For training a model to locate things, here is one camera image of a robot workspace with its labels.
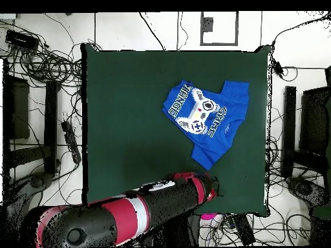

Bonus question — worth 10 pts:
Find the black chair base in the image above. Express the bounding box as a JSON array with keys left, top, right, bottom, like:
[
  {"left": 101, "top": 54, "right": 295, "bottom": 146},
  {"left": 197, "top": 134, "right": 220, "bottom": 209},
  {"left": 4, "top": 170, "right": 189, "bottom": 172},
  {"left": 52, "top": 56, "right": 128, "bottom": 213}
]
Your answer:
[
  {"left": 286, "top": 176, "right": 331, "bottom": 220},
  {"left": 5, "top": 171, "right": 54, "bottom": 233}
]

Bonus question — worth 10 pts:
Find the black power adapter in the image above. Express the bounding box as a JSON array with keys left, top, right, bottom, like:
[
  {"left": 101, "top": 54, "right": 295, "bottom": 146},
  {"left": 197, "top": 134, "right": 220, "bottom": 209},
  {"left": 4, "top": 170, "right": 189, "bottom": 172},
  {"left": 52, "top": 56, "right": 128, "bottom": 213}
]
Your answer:
[{"left": 271, "top": 57, "right": 284, "bottom": 78}]

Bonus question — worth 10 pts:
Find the blue printed t-shirt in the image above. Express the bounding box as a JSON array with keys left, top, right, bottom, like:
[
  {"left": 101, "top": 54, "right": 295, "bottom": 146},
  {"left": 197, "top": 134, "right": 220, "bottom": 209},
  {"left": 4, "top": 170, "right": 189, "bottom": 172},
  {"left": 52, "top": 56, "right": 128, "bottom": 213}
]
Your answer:
[{"left": 161, "top": 79, "right": 250, "bottom": 171}]

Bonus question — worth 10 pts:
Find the pink object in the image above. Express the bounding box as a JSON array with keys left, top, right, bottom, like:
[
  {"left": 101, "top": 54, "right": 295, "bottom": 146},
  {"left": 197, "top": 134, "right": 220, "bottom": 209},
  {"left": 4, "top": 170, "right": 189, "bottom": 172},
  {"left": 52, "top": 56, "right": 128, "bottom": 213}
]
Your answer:
[{"left": 200, "top": 212, "right": 224, "bottom": 221}]

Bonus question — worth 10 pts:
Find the black electronics box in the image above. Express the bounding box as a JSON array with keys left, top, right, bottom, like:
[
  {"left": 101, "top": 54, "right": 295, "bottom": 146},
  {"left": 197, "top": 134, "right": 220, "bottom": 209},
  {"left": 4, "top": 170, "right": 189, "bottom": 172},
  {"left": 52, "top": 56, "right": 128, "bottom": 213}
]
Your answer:
[{"left": 5, "top": 29, "right": 40, "bottom": 51}]

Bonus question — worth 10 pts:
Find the black power strip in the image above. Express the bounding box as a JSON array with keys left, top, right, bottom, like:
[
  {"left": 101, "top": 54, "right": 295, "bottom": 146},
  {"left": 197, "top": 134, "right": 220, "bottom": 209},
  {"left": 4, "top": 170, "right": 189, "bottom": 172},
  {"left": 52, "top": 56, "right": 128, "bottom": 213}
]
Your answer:
[
  {"left": 231, "top": 214, "right": 256, "bottom": 246},
  {"left": 61, "top": 120, "right": 83, "bottom": 164}
]

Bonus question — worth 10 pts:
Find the dark green table cloth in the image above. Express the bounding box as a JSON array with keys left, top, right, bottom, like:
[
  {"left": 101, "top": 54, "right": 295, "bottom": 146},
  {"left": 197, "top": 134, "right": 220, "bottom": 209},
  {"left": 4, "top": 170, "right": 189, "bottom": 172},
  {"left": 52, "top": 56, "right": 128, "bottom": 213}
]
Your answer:
[{"left": 80, "top": 43, "right": 272, "bottom": 217}]

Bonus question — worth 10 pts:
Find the grey square frame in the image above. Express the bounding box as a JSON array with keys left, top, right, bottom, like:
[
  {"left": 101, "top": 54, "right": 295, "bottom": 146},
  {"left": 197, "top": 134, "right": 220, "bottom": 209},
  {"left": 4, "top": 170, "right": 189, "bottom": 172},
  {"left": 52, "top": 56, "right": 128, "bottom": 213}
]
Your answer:
[{"left": 199, "top": 11, "right": 239, "bottom": 47}]

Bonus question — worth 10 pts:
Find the black wooden furniture frame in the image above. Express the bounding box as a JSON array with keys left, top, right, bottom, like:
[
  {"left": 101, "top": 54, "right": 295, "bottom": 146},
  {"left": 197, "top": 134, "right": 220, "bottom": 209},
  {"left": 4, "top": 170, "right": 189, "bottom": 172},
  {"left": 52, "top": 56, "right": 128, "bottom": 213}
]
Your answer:
[
  {"left": 281, "top": 65, "right": 331, "bottom": 179},
  {"left": 2, "top": 58, "right": 61, "bottom": 179}
]

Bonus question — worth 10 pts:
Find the black cable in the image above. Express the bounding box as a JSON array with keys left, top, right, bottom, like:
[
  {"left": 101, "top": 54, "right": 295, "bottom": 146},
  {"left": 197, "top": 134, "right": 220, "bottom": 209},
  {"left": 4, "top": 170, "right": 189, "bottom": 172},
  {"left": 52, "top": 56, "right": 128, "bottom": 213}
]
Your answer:
[{"left": 138, "top": 12, "right": 166, "bottom": 52}]

